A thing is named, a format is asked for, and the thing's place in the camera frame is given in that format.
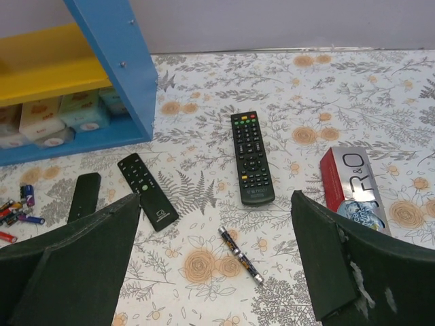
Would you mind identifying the pile of small batteries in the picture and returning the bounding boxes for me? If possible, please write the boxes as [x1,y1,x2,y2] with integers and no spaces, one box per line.
[1,184,45,226]

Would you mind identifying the red toothpaste box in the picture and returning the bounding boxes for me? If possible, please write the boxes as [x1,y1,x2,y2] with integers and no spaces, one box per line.
[320,147,391,236]

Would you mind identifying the blue pink yellow shelf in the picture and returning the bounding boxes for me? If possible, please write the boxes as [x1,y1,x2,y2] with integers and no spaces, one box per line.
[1,1,158,166]

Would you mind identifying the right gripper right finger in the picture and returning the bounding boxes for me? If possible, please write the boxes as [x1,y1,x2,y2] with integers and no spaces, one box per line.
[291,191,434,325]

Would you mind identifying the slim black remote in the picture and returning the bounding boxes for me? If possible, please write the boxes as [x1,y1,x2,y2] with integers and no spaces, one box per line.
[118,153,179,232]

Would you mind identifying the red battery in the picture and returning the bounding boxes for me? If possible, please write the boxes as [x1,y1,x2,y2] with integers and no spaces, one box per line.
[0,232,18,244]

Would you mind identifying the black orange battery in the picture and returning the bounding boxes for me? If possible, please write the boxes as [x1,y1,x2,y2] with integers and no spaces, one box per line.
[237,252,264,285]
[218,226,241,256]

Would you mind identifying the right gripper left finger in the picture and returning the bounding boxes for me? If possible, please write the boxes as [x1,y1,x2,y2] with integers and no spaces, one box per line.
[1,194,140,325]

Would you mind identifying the short black remote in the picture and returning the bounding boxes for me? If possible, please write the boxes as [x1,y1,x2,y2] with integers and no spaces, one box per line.
[67,173,101,223]

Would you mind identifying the white soap boxes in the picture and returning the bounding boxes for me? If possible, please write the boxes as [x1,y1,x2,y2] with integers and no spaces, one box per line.
[1,87,128,149]

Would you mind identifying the large black remote control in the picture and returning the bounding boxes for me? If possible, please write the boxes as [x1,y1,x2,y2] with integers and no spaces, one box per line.
[230,111,275,206]

